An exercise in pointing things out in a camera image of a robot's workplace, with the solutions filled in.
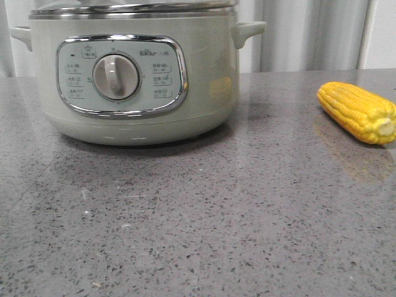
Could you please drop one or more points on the yellow corn cob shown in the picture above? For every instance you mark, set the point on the yellow corn cob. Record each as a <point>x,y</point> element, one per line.
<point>370,118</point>

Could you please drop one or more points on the grey white curtain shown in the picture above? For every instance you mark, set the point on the grey white curtain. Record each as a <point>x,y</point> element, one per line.
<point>319,35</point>

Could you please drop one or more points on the glass pot lid steel rim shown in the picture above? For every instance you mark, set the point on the glass pot lid steel rim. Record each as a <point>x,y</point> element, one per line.
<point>119,7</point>

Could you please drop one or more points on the pale green electric cooking pot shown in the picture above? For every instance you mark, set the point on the pale green electric cooking pot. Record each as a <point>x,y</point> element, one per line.
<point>136,78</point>

